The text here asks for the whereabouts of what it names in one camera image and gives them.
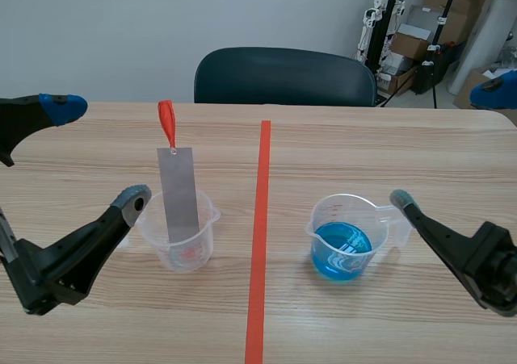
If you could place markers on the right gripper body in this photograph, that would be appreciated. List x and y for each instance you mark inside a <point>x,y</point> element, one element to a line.
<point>494,267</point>

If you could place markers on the white wash basin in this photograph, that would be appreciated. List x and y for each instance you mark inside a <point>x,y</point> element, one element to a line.
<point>488,25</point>

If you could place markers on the grey metal plate orange strip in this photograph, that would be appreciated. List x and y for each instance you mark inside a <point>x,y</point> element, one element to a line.
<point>179,194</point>

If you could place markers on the clear beaker with blue liquid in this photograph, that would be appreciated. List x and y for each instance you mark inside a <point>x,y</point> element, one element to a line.
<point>343,247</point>

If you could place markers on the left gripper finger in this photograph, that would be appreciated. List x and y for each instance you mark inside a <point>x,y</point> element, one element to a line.
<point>36,114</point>
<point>101,235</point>

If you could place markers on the empty clear plastic beaker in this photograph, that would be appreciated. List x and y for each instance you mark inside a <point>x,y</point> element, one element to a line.
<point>177,239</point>

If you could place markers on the black tripod stand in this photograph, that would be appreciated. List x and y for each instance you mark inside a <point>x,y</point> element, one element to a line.
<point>434,45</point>

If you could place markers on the brown cardboard box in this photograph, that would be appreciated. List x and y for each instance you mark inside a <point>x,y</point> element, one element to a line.
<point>452,13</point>
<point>474,87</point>
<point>412,45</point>

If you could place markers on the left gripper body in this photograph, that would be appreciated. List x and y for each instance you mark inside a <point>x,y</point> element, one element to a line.
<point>20,275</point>

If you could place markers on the black metal rail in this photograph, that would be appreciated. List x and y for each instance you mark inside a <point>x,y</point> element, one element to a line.
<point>381,21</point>

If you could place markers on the dark blue chair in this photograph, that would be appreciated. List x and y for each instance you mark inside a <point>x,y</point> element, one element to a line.
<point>282,77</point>

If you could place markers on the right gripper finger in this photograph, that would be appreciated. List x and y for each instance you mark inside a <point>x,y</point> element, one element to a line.
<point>432,231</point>
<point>494,93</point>

